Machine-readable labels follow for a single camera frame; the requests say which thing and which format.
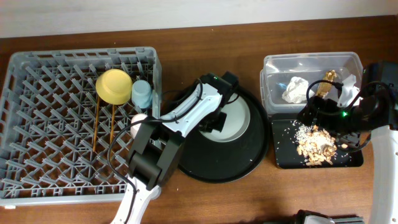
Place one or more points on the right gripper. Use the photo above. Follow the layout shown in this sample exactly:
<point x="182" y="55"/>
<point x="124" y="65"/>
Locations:
<point x="313" y="109"/>

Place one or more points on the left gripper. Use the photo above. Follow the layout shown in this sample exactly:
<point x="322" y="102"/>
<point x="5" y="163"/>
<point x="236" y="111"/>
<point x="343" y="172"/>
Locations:
<point x="214" y="122"/>

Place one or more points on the grey round plate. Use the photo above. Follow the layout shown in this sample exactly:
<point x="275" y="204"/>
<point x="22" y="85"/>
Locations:
<point x="237" y="121"/>

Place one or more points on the gold foil wrapper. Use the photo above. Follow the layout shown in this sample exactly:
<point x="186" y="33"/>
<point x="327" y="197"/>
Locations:
<point x="324" y="88"/>

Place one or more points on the white tissue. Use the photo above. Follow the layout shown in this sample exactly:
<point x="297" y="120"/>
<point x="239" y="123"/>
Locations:
<point x="296" y="91"/>

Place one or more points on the light blue cup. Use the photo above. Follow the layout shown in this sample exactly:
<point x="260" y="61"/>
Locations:
<point x="141" y="94"/>

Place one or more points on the pink cup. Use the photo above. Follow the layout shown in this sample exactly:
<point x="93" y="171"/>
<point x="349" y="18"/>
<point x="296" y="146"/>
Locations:
<point x="135" y="119"/>

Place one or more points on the yellow bowl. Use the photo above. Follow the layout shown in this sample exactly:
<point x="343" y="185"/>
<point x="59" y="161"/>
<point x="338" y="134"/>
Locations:
<point x="114" y="87"/>

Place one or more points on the wooden chopstick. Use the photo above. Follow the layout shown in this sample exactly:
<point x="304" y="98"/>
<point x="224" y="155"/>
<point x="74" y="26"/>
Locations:
<point x="96" y="123"/>
<point x="111" y="136"/>

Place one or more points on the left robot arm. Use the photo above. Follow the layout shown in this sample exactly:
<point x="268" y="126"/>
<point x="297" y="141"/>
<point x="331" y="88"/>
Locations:
<point x="158" y="144"/>

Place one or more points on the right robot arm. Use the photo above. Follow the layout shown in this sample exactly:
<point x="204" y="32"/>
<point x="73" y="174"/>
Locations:
<point x="372" y="110"/>

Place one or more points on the grey dishwasher rack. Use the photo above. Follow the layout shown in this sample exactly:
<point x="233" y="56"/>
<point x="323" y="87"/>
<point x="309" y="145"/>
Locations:
<point x="48" y="107"/>

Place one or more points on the food scraps pile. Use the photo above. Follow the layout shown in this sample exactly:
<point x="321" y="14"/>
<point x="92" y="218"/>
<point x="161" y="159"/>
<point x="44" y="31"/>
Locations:
<point x="316" y="145"/>

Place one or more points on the round black tray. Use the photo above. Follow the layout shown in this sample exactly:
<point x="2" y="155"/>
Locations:
<point x="220" y="162"/>

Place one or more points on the black rectangular tray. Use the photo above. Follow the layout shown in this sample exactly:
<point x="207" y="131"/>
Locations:
<point x="287" y="132"/>

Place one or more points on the clear plastic bin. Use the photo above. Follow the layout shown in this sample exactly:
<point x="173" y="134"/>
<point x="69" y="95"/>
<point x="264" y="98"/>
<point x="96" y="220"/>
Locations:
<point x="278" y="70"/>

